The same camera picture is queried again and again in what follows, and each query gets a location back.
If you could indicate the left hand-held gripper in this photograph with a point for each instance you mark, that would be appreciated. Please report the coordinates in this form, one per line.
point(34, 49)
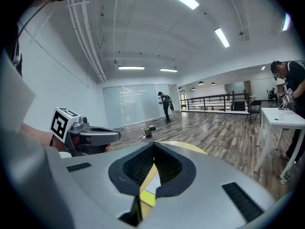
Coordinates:
point(60, 125)

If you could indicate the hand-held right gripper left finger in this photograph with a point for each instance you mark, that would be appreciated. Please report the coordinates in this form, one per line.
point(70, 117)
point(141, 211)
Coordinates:
point(95, 187)

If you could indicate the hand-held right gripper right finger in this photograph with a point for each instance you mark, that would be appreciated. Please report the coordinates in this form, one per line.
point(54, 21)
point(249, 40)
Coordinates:
point(214, 199)

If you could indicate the grey and yellow book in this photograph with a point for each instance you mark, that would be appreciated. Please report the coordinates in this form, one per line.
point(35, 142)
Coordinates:
point(149, 197)

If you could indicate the person's left forearm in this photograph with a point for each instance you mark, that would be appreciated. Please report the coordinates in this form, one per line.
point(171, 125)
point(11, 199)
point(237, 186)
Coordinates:
point(35, 135)

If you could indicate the person's left hand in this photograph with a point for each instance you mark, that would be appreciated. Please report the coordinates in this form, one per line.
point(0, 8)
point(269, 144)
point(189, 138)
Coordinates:
point(75, 142)

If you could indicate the white power strip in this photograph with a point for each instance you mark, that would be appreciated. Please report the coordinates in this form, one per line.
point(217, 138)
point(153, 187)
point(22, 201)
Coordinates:
point(141, 137)

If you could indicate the frosted glass partition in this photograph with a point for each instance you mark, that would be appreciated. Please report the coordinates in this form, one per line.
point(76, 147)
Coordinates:
point(131, 104)

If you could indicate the black mesh waste bin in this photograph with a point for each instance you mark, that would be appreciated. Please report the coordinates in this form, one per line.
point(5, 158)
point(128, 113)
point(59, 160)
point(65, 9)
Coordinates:
point(148, 133)

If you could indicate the scattered floor litter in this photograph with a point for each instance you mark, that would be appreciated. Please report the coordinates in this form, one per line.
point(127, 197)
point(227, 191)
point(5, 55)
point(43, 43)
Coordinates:
point(155, 124)

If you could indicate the round wooden side table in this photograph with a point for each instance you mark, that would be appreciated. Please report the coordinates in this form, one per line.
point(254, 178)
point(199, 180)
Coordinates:
point(186, 148)

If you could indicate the black round bag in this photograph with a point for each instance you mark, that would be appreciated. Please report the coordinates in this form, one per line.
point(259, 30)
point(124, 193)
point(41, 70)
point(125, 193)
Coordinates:
point(171, 106)

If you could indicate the green label plastic bottle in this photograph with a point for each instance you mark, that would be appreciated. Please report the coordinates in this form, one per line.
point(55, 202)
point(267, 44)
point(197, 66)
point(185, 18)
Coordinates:
point(287, 174)

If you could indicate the white ceiling pipes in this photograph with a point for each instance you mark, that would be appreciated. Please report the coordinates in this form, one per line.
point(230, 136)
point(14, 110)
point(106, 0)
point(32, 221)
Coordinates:
point(238, 11)
point(85, 39)

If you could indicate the black metal railing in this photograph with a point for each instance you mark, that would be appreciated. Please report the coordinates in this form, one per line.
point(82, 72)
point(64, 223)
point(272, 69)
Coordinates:
point(209, 101)

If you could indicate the white rectangular table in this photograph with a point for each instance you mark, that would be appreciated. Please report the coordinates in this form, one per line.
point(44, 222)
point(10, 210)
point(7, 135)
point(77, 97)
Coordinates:
point(278, 125)

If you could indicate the black folding chair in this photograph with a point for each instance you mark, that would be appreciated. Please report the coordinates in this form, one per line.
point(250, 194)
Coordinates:
point(253, 108)

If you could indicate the clear plastic cup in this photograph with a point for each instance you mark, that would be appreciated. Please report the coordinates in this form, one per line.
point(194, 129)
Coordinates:
point(281, 116)

